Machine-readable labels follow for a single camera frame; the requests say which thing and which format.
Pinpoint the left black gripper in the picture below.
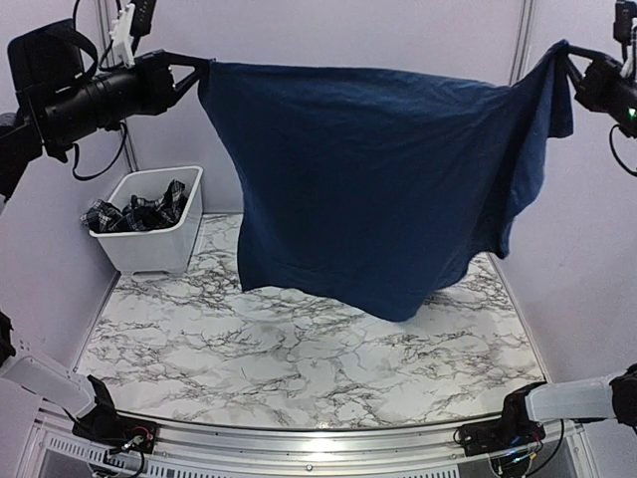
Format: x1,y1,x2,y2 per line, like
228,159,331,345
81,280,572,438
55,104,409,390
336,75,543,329
38,44,207,146

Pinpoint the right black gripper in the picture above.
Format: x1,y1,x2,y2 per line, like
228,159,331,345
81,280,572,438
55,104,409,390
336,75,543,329
553,43,637,135

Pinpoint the blue t-shirt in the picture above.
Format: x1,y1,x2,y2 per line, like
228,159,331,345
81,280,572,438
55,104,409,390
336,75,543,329
198,42,573,323

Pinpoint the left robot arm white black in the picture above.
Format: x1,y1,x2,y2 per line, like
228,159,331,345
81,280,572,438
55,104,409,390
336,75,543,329
1,19,209,443

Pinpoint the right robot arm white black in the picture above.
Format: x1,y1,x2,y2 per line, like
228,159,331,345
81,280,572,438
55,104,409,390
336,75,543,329
493,46,636,446

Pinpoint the white plastic laundry bin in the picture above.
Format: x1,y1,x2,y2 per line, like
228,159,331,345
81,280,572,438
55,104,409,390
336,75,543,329
90,165,204,274

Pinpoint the plaid black white garment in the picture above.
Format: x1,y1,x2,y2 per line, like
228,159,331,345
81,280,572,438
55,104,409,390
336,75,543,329
80,180,188,234

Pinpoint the right aluminium corner post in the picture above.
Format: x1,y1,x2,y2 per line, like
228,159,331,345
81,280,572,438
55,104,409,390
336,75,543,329
509,0,535,86

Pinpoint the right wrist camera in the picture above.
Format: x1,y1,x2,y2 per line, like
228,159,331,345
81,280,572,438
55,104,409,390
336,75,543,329
613,0,636,82

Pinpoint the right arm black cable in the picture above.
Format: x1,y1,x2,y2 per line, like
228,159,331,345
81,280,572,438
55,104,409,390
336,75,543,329
609,123,637,178

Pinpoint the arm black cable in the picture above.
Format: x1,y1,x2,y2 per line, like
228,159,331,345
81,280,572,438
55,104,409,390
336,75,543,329
72,0,131,181
609,123,637,178

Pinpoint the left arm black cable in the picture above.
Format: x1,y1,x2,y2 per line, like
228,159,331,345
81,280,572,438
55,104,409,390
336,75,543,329
72,0,131,181

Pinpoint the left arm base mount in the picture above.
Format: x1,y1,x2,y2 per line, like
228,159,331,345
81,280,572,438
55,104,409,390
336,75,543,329
72,415,158,454

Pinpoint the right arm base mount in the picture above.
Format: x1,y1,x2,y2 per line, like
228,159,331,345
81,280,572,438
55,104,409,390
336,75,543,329
454,418,545,456

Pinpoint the aluminium front rail frame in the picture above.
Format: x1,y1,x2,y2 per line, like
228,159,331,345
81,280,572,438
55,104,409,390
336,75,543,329
15,402,600,477

